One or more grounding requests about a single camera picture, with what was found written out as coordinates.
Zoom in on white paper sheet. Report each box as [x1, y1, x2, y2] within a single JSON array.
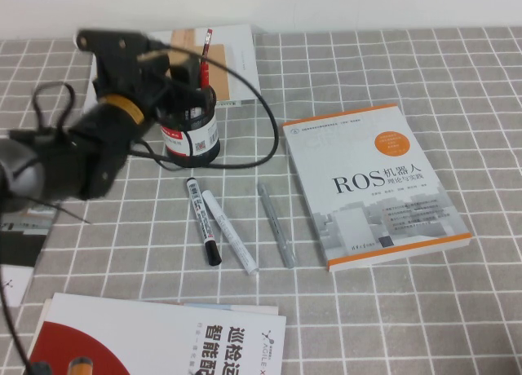
[[0, 264, 35, 308]]

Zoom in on black white whiteboard marker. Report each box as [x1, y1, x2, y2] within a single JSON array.
[[186, 177, 223, 267]]

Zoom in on grey pen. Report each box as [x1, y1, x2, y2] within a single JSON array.
[[257, 182, 297, 269]]

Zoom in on white orange ROS book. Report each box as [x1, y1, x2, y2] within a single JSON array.
[[281, 104, 472, 274]]

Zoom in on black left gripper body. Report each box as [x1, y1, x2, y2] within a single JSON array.
[[91, 51, 175, 121]]

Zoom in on black mesh pen holder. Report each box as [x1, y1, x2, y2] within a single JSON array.
[[157, 85, 222, 169]]

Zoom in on photo brochure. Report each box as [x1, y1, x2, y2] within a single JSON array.
[[0, 205, 56, 267]]

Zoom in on red white AgileX brochure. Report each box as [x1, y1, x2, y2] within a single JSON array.
[[22, 292, 287, 375]]

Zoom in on thick black cable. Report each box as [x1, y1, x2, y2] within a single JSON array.
[[134, 40, 281, 171]]

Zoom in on grey checked tablecloth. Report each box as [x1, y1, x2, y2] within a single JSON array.
[[0, 26, 522, 375]]

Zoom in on thin black cable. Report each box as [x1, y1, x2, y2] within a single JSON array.
[[31, 80, 77, 136]]

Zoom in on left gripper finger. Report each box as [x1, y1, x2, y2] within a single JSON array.
[[162, 86, 215, 112], [167, 55, 201, 89]]

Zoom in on red pencil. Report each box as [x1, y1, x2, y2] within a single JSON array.
[[201, 28, 214, 63]]

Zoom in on brown kraft notebook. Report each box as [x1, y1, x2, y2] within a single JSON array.
[[167, 43, 232, 103]]

